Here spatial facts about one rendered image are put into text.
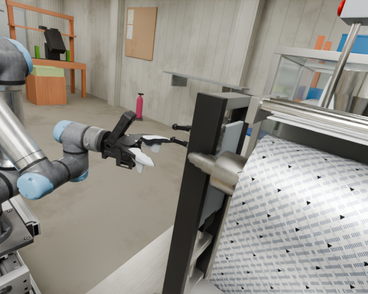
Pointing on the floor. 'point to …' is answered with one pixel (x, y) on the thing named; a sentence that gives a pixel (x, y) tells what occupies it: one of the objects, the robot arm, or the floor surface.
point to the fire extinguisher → (139, 107)
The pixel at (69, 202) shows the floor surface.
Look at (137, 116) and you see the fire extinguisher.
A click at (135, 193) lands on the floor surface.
